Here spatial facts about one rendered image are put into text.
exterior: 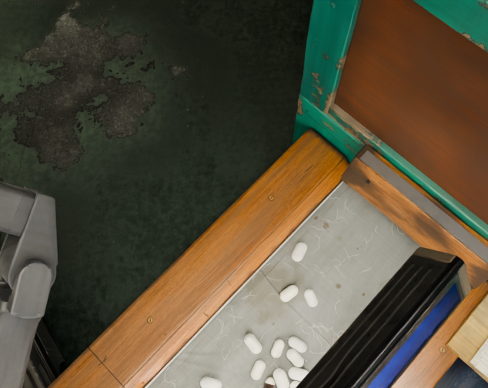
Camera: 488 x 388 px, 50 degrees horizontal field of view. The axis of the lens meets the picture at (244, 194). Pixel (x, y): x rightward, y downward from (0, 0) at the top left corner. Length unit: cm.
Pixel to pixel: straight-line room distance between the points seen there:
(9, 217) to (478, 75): 59
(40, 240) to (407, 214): 59
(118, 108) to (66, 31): 41
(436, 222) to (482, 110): 26
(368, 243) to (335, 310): 14
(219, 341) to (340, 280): 25
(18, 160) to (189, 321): 123
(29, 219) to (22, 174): 133
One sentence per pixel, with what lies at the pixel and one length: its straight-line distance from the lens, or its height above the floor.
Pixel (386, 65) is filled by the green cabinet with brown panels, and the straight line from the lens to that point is 80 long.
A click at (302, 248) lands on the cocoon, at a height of 76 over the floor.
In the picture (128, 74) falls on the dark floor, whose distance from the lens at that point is 208.
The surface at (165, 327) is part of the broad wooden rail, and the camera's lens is 97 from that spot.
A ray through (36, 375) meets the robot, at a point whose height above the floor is 34.
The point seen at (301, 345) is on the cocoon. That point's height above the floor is 76.
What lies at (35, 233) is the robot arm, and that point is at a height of 109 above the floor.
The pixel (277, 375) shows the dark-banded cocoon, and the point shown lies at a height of 76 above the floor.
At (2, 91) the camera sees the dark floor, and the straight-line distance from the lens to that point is 220.
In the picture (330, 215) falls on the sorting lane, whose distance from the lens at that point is 103.
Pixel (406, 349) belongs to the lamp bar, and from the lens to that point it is 65.
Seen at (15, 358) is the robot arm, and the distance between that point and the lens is 76.
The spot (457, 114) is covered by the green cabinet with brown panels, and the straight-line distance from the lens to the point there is 78.
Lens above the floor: 171
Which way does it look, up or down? 71 degrees down
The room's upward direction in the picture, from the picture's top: 5 degrees counter-clockwise
